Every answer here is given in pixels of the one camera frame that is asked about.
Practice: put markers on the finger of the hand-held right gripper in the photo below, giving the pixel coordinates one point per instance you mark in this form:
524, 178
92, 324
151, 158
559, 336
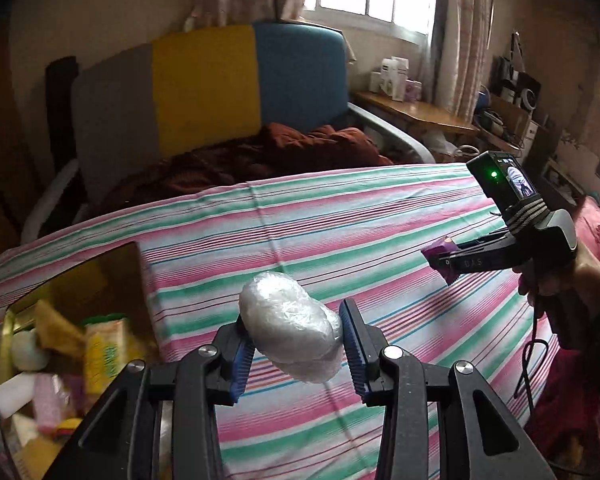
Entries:
480, 262
485, 241

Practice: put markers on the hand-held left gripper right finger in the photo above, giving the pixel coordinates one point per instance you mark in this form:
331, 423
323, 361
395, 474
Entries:
355, 355

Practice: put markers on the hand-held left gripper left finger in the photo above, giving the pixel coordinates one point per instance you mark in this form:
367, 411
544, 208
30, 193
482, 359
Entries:
241, 365

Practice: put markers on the purple packet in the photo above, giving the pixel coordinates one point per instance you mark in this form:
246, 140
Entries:
442, 260

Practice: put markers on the plastic-wrapped white ball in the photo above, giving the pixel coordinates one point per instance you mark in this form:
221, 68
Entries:
290, 325
30, 350

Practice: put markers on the gold metal box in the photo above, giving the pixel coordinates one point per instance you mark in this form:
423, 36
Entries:
115, 280

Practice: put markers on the person's right hand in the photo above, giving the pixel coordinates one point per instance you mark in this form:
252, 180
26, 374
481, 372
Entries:
575, 285

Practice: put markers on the white plastic bag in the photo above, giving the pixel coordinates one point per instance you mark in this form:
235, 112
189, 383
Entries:
455, 147

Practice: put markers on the green yellow packet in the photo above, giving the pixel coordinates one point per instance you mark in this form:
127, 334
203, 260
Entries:
107, 355

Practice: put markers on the striped bed sheet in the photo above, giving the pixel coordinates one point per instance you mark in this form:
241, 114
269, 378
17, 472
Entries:
330, 220

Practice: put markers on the blue round object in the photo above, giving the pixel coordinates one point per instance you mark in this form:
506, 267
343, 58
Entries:
483, 100

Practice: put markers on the white fan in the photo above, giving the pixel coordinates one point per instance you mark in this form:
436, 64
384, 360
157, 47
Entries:
527, 99

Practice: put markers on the wooden desk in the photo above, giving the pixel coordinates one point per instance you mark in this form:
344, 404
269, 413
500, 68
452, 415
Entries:
410, 112

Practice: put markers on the purple carton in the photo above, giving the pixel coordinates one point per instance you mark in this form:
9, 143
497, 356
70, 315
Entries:
413, 91

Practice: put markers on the red cloth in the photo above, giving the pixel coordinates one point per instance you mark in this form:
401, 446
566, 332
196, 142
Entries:
570, 420

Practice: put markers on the white carton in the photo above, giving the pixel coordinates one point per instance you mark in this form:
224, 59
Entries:
390, 77

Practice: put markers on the pink packet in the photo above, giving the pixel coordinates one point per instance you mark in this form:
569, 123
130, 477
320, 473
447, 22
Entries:
52, 402

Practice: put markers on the brown blanket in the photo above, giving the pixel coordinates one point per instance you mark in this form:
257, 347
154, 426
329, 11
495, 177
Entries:
240, 160

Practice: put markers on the pale yellow packet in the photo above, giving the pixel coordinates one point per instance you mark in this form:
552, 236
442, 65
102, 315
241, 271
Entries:
27, 430

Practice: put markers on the grey yellow blue armchair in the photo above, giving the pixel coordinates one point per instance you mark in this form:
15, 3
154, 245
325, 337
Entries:
205, 90

